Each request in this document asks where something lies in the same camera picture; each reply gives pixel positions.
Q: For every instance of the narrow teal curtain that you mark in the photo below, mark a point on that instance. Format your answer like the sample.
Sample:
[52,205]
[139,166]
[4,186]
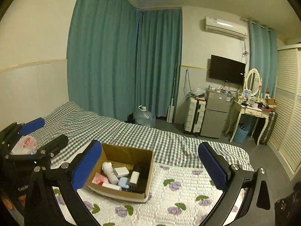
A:
[262,56]

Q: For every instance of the white louvered wardrobe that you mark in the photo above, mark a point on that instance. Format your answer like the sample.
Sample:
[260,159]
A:
[287,110]

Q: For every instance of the clear plastic bag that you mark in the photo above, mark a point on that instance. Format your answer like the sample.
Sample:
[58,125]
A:
[199,92]

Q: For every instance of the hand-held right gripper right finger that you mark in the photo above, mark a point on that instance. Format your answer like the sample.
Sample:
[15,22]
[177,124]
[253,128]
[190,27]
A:
[214,169]

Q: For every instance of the white floral quilt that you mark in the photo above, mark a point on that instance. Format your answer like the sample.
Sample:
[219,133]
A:
[176,200]

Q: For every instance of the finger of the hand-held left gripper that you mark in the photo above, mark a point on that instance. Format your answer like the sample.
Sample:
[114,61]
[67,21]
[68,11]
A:
[56,143]
[33,124]

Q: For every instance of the silver fridge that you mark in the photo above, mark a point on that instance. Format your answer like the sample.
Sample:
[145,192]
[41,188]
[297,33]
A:
[215,117]

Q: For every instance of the white bottle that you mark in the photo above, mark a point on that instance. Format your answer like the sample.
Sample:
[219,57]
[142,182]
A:
[108,171]

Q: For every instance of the white red-label tube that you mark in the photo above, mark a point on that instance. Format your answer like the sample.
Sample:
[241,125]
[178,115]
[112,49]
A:
[110,187]

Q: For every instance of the white vanity table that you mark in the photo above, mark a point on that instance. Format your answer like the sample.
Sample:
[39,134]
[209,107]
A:
[252,111]

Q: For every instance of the small picture frame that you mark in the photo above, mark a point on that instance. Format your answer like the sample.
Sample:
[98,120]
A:
[247,93]

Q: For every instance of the white mop pole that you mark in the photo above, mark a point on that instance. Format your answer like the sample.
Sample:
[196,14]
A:
[172,94]

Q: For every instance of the grey checkered bedsheet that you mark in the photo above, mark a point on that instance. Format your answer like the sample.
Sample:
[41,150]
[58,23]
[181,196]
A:
[141,139]

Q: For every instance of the wide teal curtain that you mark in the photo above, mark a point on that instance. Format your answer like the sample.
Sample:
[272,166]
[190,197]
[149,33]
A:
[101,51]

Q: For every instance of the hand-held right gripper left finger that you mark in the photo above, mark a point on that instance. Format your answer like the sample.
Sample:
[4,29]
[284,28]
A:
[87,167]

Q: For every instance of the black rectangular case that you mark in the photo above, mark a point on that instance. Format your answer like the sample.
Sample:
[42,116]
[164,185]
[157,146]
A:
[140,170]

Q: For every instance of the white suitcase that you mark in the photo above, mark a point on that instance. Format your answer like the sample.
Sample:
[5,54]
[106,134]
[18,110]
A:
[194,115]

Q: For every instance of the blue laundry basket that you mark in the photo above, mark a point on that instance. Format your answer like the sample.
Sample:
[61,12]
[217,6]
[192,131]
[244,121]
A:
[241,134]

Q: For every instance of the small cardboard box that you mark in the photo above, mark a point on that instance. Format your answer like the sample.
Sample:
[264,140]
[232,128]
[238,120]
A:
[271,102]

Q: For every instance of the light blue earbud case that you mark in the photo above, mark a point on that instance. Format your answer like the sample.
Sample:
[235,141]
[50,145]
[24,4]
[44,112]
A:
[123,182]

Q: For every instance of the pink packet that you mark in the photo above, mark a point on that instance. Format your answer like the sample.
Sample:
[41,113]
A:
[98,178]

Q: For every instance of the white red-print plastic bag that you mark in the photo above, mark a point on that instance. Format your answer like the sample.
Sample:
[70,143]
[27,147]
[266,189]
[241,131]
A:
[24,143]

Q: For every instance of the oval vanity mirror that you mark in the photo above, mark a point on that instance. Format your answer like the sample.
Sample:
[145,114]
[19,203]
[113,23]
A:
[252,82]

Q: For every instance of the dark suitcase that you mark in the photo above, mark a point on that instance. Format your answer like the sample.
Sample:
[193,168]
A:
[270,127]

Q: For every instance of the dark patterned clothing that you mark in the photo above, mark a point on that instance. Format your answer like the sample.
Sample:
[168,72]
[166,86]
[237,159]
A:
[289,207]

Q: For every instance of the clear water jug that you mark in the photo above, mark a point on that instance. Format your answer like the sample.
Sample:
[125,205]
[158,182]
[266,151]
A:
[145,116]

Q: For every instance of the teal corner curtain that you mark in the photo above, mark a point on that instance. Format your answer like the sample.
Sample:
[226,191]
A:
[160,63]

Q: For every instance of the small white adapter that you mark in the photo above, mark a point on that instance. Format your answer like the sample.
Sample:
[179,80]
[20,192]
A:
[134,177]

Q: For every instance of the white charger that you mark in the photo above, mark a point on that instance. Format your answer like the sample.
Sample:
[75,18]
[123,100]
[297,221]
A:
[122,171]

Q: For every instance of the black wall television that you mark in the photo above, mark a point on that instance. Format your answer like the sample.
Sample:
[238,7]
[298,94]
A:
[227,69]

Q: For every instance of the white air conditioner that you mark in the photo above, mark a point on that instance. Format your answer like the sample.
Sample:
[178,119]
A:
[223,27]

